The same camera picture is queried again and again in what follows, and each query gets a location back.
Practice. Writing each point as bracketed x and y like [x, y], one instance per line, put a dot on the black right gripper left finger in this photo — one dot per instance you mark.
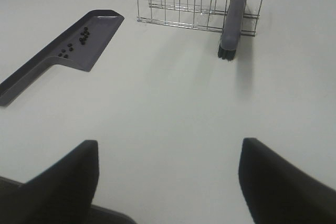
[61, 194]

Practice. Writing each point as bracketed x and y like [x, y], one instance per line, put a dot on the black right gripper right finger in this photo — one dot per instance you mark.
[275, 191]

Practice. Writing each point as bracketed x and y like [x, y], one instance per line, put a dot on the grey plastic dustpan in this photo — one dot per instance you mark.
[78, 47]

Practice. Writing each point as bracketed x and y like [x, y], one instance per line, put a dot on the grey brush black bristles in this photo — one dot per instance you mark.
[231, 31]

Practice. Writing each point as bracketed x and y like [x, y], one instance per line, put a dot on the pile of coffee beans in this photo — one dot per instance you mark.
[81, 40]

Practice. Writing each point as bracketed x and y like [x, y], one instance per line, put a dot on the metal wire dish rack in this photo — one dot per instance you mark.
[187, 14]

